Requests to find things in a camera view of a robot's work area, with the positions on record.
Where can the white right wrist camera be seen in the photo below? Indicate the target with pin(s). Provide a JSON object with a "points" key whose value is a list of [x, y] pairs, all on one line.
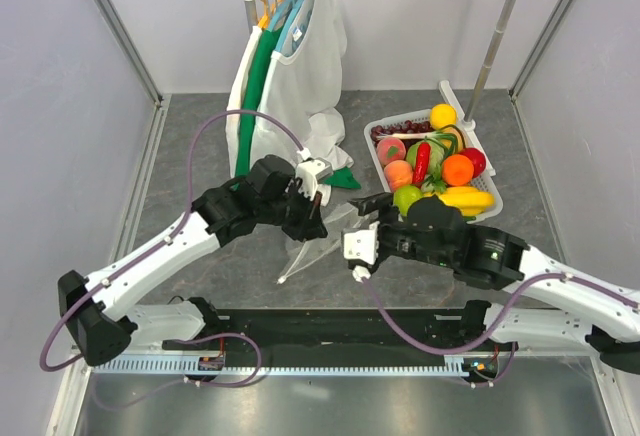
{"points": [[360, 250]]}

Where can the green cabbage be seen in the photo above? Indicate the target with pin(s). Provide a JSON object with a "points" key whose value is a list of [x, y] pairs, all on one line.
{"points": [[438, 154]]}

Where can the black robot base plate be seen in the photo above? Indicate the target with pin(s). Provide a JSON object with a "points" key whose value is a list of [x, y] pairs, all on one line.
{"points": [[349, 335]]}

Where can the red grapes bunch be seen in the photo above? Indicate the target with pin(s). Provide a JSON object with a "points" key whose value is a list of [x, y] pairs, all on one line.
{"points": [[404, 127]]}

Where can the aluminium frame rail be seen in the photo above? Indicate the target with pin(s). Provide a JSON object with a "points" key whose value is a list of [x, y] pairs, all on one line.
{"points": [[127, 45]]}

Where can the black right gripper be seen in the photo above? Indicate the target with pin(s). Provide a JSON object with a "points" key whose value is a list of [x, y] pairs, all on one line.
{"points": [[382, 203]]}

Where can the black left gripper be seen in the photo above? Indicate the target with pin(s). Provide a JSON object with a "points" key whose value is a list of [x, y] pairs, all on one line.
{"points": [[311, 224]]}

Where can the white plastic fruit basket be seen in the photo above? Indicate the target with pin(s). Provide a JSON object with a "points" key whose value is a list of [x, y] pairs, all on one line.
{"points": [[483, 182]]}

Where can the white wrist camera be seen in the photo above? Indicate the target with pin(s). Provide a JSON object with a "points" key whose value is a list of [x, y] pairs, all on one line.
{"points": [[311, 172], [360, 250]]}

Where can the green parsley sprig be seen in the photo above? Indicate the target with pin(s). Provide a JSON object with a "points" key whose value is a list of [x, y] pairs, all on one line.
{"points": [[433, 183]]}

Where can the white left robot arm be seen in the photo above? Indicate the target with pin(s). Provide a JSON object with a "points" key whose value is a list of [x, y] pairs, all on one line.
{"points": [[102, 312]]}

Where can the yellow lemon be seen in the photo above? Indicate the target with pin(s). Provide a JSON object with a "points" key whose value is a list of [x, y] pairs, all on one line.
{"points": [[442, 115]]}

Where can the yellow banana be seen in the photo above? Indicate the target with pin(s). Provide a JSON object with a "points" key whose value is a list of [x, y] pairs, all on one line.
{"points": [[468, 200]]}

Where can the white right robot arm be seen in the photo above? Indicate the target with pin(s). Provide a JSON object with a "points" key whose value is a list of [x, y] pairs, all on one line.
{"points": [[549, 302]]}

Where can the white mesh t-shirt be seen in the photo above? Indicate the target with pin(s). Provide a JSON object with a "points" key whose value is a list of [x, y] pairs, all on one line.
{"points": [[305, 78]]}

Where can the green lime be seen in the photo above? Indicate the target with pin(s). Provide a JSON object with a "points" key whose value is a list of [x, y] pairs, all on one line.
{"points": [[404, 197]]}

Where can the red apple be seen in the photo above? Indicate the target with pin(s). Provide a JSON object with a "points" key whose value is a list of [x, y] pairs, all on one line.
{"points": [[477, 159]]}

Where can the green t-shirt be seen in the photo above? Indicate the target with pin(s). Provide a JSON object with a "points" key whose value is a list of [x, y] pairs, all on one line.
{"points": [[327, 124]]}

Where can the orange fruit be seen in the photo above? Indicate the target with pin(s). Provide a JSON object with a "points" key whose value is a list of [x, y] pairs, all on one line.
{"points": [[457, 170]]}

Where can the white cable duct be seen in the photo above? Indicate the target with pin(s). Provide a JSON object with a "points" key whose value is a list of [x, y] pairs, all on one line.
{"points": [[194, 365]]}

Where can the peach with green leaf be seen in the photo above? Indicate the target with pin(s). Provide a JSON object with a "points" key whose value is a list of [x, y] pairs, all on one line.
{"points": [[390, 149]]}

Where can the red chili pepper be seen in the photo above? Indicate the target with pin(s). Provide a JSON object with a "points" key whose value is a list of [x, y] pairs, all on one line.
{"points": [[421, 163]]}

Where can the blue clothes hanger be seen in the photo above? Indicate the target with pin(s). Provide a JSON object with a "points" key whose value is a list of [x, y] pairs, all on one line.
{"points": [[291, 16]]}

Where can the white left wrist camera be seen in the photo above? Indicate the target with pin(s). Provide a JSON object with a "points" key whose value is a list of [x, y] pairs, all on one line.
{"points": [[311, 172]]}

